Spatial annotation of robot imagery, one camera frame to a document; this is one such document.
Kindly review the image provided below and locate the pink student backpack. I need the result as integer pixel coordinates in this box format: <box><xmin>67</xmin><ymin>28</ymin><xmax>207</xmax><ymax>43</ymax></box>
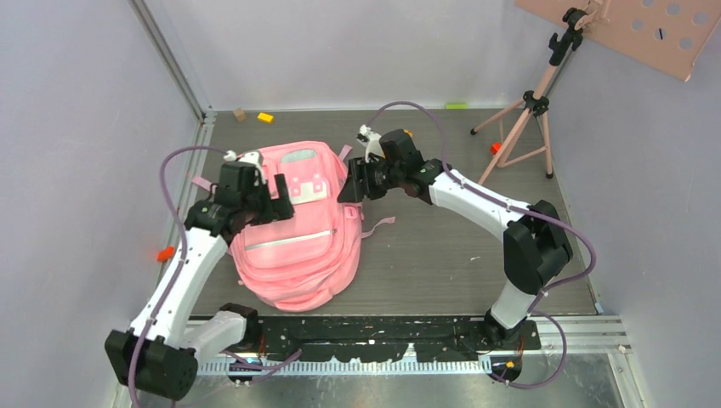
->
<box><xmin>193</xmin><ymin>141</ymin><xmax>372</xmax><ymax>313</ymax></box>

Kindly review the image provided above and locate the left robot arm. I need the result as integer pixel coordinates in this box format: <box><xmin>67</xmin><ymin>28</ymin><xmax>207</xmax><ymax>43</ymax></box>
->
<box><xmin>104</xmin><ymin>161</ymin><xmax>294</xmax><ymax>406</ymax></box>

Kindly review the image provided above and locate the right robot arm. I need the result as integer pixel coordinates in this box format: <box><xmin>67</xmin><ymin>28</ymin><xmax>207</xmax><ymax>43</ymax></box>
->
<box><xmin>338</xmin><ymin>125</ymin><xmax>573</xmax><ymax>349</ymax></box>

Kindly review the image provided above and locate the green tape piece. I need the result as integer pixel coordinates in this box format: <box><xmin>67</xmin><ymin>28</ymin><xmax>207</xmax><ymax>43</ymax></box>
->
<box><xmin>444</xmin><ymin>102</ymin><xmax>468</xmax><ymax>110</ymax></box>

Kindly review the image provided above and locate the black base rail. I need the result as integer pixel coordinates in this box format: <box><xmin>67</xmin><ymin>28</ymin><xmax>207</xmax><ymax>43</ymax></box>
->
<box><xmin>230</xmin><ymin>316</ymin><xmax>541</xmax><ymax>379</ymax></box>

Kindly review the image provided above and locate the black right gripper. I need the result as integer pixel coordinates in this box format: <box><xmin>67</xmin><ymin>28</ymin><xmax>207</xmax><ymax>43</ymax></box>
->
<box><xmin>337</xmin><ymin>156</ymin><xmax>403</xmax><ymax>205</ymax></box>

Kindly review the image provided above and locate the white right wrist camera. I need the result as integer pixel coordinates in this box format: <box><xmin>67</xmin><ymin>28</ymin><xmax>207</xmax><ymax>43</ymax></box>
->
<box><xmin>356</xmin><ymin>125</ymin><xmax>384</xmax><ymax>162</ymax></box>

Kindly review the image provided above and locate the small yellow brick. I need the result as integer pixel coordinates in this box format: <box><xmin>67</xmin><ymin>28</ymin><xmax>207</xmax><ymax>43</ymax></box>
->
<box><xmin>257</xmin><ymin>112</ymin><xmax>275</xmax><ymax>124</ymax></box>

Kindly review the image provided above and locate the pink tripod music stand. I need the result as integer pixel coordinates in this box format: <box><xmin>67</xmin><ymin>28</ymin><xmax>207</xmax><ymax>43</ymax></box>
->
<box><xmin>470</xmin><ymin>0</ymin><xmax>720</xmax><ymax>184</ymax></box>

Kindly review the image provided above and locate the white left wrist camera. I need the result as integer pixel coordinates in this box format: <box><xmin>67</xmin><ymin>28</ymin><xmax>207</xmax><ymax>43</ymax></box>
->
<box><xmin>224</xmin><ymin>150</ymin><xmax>267</xmax><ymax>185</ymax></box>

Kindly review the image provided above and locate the orange clip on frame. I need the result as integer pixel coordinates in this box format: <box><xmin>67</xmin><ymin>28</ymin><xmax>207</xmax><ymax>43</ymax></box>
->
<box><xmin>156</xmin><ymin>246</ymin><xmax>175</xmax><ymax>263</ymax></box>

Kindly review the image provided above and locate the small wooden block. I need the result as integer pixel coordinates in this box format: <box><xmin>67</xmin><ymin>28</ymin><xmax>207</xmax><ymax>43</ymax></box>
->
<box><xmin>232</xmin><ymin>109</ymin><xmax>247</xmax><ymax>122</ymax></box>

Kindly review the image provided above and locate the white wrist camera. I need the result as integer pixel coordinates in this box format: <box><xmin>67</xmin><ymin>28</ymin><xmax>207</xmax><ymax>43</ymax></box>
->
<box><xmin>224</xmin><ymin>150</ymin><xmax>267</xmax><ymax>185</ymax></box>
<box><xmin>356</xmin><ymin>125</ymin><xmax>384</xmax><ymax>162</ymax></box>

